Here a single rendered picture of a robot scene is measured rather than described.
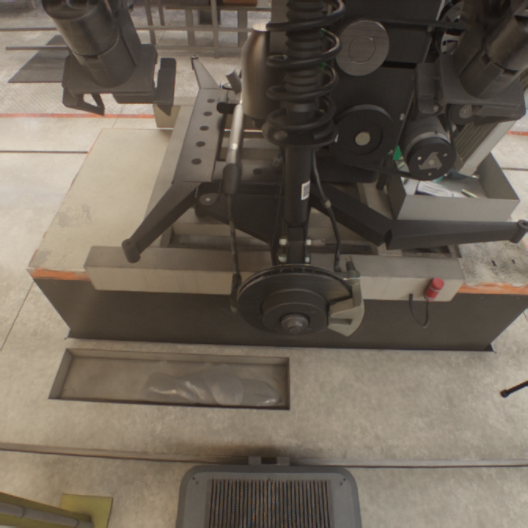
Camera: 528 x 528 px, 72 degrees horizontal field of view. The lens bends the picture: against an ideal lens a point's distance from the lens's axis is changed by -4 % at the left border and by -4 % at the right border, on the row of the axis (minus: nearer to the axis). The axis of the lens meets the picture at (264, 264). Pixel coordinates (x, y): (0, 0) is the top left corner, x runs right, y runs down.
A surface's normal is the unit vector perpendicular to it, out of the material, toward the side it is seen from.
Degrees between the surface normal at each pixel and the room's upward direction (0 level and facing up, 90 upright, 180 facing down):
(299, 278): 90
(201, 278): 90
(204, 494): 0
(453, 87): 30
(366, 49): 90
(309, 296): 20
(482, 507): 0
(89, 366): 0
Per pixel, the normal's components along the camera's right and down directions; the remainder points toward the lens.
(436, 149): -0.03, 0.78
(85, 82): 0.02, -0.15
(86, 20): 0.59, 0.80
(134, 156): 0.03, -0.63
